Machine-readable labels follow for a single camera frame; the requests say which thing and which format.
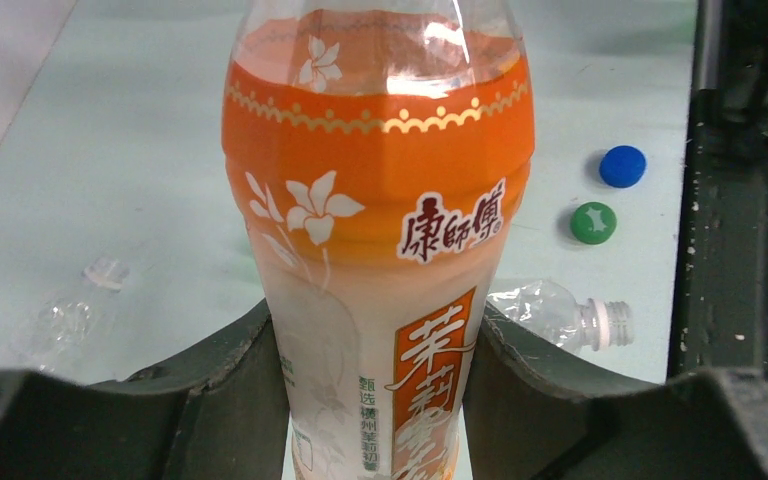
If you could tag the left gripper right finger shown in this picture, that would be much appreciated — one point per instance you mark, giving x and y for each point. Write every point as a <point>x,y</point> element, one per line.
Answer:
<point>535,411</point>

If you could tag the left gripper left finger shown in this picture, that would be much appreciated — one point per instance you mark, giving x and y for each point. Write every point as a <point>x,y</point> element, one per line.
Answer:
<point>216,410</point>

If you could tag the orange label bottle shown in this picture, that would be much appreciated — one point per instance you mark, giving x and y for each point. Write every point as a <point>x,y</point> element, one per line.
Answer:
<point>378,151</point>

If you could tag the far clear bottle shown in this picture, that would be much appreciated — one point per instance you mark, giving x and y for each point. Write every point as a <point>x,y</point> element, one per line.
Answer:
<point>57,336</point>

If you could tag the green bottle cap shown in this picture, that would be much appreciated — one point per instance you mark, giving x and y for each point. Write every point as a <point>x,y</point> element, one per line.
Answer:
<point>593,223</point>

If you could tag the blue bottle cap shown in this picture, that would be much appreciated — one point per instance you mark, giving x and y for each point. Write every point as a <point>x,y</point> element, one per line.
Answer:
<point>622,166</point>

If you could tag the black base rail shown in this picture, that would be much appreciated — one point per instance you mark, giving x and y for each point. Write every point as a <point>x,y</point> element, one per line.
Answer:
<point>720,309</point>

